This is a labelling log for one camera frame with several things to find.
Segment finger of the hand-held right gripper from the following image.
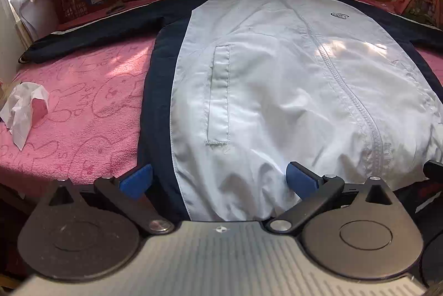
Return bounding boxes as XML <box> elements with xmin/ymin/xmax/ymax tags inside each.
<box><xmin>424</xmin><ymin>160</ymin><xmax>443</xmax><ymax>183</ymax></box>

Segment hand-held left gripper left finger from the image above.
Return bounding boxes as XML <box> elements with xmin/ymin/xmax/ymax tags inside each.
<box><xmin>42</xmin><ymin>162</ymin><xmax>175</xmax><ymax>235</ymax></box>

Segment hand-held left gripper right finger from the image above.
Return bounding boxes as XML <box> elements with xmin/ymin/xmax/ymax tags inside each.
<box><xmin>266</xmin><ymin>161</ymin><xmax>404</xmax><ymax>235</ymax></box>

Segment white and navy jacket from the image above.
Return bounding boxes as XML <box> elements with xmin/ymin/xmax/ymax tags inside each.
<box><xmin>19</xmin><ymin>0</ymin><xmax>443</xmax><ymax>222</ymax></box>

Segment pink rabbit-print blanket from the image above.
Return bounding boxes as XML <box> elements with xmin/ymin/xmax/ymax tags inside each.
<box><xmin>0</xmin><ymin>0</ymin><xmax>443</xmax><ymax>193</ymax></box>

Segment crumpled white tissue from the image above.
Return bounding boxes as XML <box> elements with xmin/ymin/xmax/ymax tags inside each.
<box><xmin>0</xmin><ymin>82</ymin><xmax>50</xmax><ymax>151</ymax></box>

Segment white paper sheets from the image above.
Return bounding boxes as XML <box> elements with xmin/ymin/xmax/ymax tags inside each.
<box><xmin>10</xmin><ymin>0</ymin><xmax>45</xmax><ymax>44</ymax></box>

